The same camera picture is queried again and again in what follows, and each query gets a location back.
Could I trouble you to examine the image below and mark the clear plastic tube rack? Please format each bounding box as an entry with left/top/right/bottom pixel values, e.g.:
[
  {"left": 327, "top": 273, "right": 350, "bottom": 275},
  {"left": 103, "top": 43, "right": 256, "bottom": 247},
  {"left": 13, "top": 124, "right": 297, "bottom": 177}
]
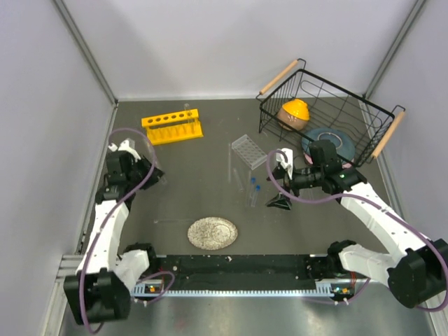
[{"left": 231, "top": 134, "right": 267, "bottom": 170}]

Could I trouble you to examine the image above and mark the black wire basket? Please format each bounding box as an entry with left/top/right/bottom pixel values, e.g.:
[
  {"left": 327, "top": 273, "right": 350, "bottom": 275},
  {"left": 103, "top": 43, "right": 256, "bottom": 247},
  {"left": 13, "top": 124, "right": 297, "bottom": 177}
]
[{"left": 256, "top": 58, "right": 405, "bottom": 167}]

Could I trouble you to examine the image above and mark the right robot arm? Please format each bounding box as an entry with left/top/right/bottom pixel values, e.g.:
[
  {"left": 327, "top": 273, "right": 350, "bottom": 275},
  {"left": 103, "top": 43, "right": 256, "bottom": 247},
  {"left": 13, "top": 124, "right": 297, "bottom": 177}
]
[{"left": 267, "top": 140, "right": 447, "bottom": 309}]

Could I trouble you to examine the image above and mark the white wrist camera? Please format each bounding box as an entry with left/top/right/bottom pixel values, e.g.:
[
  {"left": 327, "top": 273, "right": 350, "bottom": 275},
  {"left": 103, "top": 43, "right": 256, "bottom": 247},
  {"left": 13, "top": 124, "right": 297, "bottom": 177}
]
[
  {"left": 275, "top": 148, "right": 293, "bottom": 179},
  {"left": 108, "top": 138, "right": 141, "bottom": 161}
]

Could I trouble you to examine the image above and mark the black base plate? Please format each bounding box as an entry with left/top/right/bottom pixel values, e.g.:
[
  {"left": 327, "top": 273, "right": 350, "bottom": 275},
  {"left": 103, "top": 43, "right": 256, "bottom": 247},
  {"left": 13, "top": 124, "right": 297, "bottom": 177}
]
[{"left": 157, "top": 255, "right": 334, "bottom": 291}]

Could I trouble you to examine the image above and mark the yellow test tube rack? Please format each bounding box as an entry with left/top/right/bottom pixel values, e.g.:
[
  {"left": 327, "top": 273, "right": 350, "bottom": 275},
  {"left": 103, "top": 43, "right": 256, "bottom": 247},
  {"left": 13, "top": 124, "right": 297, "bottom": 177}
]
[{"left": 141, "top": 108, "right": 204, "bottom": 146}]

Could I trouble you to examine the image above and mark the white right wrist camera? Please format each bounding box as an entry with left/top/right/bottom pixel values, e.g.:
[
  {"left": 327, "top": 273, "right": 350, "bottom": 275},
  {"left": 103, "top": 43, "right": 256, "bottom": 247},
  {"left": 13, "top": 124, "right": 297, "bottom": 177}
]
[{"left": 275, "top": 148, "right": 293, "bottom": 179}]

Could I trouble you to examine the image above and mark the speckled white plate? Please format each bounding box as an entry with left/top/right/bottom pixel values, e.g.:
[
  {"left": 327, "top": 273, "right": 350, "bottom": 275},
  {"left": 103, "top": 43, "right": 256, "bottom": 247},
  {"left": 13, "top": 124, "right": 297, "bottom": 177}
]
[{"left": 187, "top": 217, "right": 238, "bottom": 251}]

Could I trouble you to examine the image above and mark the yellow brown bowl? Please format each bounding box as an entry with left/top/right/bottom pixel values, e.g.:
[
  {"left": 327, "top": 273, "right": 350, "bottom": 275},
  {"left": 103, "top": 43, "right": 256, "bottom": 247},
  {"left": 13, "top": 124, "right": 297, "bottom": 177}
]
[{"left": 276, "top": 99, "right": 310, "bottom": 131}]

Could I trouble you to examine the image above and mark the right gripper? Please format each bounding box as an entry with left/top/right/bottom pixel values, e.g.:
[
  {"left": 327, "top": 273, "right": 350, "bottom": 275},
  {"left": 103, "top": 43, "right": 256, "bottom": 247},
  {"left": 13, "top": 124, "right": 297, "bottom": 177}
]
[{"left": 266, "top": 164, "right": 324, "bottom": 210}]

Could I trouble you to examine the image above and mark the pink plate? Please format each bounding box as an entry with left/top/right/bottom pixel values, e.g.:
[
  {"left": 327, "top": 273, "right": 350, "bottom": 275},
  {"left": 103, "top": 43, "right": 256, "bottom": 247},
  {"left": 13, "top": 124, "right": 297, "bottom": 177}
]
[{"left": 304, "top": 154, "right": 354, "bottom": 174}]

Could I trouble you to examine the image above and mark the blue plate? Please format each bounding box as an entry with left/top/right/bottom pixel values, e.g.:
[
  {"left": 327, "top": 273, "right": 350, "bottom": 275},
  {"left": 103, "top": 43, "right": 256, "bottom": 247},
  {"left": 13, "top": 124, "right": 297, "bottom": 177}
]
[{"left": 301, "top": 127, "right": 356, "bottom": 162}]

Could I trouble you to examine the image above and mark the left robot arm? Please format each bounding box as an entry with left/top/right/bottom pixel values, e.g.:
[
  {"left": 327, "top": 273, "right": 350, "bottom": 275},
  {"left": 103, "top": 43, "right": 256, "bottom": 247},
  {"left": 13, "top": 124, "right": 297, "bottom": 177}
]
[{"left": 64, "top": 141, "right": 164, "bottom": 326}]

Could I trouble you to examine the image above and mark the blue capped tube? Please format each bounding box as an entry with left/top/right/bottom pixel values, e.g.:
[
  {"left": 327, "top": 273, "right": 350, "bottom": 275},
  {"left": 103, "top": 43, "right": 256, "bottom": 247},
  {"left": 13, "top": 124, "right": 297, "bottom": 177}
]
[
  {"left": 246, "top": 177, "right": 256, "bottom": 207},
  {"left": 250, "top": 185, "right": 260, "bottom": 207}
]

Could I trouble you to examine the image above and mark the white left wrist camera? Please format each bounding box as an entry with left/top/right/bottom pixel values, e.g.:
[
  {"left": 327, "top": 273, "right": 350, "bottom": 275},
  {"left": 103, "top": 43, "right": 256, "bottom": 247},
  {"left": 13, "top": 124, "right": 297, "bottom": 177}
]
[{"left": 108, "top": 138, "right": 141, "bottom": 161}]

